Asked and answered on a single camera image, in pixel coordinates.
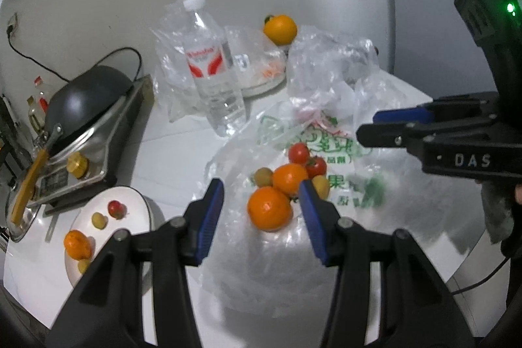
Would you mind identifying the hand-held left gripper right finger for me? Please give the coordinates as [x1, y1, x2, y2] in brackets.
[298, 180, 476, 348]

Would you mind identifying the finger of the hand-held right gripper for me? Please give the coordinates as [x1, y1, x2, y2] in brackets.
[373, 92, 499, 125]
[356, 121, 433, 158]

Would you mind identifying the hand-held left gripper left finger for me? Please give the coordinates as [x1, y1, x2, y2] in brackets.
[45, 177, 226, 348]

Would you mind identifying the small orange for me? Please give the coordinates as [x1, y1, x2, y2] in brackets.
[64, 230, 93, 261]
[247, 186, 294, 232]
[272, 164, 309, 197]

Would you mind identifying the green printed plastic bag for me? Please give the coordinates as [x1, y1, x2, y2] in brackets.
[199, 78, 434, 318]

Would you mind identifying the white plate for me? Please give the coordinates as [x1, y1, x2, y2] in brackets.
[64, 187, 154, 290]

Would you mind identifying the crumpled clear plastic bag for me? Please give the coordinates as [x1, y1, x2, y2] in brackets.
[286, 26, 381, 110]

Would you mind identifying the grey refrigerator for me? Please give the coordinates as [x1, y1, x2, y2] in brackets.
[381, 0, 506, 102]

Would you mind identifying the steel induction stove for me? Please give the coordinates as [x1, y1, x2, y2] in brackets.
[32, 74, 154, 211]

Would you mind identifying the plate with food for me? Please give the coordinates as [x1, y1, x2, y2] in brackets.
[238, 44, 287, 97]

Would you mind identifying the clear water bottle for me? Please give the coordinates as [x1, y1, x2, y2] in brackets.
[183, 0, 248, 137]

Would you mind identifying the large orange with leaf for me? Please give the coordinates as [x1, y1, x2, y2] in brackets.
[263, 14, 298, 46]

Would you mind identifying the black wok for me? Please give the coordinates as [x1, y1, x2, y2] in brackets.
[10, 65, 133, 225]

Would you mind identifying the steel pot lid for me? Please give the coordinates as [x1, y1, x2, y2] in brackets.
[6, 169, 46, 243]

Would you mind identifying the olive oil bottle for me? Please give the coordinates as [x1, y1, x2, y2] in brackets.
[26, 97, 46, 129]

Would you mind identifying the red cap bottle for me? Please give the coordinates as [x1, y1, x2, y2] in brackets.
[35, 76, 53, 113]

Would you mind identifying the thin black cable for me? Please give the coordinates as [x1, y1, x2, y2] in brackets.
[449, 256, 512, 295]

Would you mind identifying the black stove cable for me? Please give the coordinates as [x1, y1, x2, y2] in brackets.
[7, 28, 143, 82]

